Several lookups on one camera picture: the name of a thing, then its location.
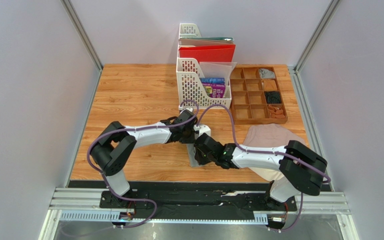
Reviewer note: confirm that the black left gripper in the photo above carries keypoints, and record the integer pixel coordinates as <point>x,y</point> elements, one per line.
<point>191,139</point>

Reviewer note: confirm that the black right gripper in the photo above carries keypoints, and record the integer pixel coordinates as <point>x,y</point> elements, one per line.
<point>199,149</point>

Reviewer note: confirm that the grey underwear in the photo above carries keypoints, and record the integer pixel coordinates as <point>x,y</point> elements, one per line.
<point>195,159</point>

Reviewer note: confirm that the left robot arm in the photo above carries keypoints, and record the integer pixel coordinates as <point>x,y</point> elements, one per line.
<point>109,153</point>

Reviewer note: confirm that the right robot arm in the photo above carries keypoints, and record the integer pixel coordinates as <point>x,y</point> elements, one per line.
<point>275,154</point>

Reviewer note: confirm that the pink underwear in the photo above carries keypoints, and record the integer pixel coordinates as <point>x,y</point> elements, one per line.
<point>269,136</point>

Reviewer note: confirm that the white file organizer rack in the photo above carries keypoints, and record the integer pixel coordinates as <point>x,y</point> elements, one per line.
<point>190,88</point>

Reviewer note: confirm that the purple book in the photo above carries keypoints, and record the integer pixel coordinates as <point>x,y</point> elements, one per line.
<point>213,90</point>

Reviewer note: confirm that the blue book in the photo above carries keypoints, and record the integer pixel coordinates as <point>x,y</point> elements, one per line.
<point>213,80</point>

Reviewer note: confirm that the translucent plastic folder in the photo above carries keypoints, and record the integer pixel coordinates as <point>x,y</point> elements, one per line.
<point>217,70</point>

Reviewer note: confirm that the wooden compartment tray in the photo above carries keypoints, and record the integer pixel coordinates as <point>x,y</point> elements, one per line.
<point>249,106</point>

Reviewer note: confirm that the orange rolled cloth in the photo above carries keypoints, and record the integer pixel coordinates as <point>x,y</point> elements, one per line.
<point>276,111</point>

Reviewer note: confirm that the black rolled cloth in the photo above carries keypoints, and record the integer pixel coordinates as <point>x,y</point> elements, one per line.
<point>273,97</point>

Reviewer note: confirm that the red folder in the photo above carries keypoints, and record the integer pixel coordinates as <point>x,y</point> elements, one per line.
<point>209,53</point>

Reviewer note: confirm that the brown rolled cloth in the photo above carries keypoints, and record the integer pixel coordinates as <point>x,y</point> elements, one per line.
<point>269,85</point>

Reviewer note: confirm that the grey rolled cloth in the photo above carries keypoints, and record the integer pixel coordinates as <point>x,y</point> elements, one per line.
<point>266,73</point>

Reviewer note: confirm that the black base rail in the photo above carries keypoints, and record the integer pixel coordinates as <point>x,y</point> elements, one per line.
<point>192,202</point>

